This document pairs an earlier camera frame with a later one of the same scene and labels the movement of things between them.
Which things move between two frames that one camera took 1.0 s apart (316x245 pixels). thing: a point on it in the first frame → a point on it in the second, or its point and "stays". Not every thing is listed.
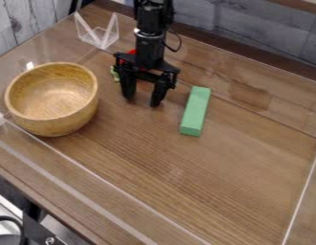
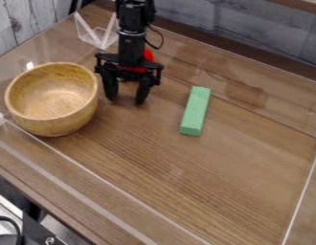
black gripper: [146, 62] → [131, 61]
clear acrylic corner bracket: [99, 37] stays
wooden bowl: [51, 98] stays
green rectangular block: [196, 110] stays
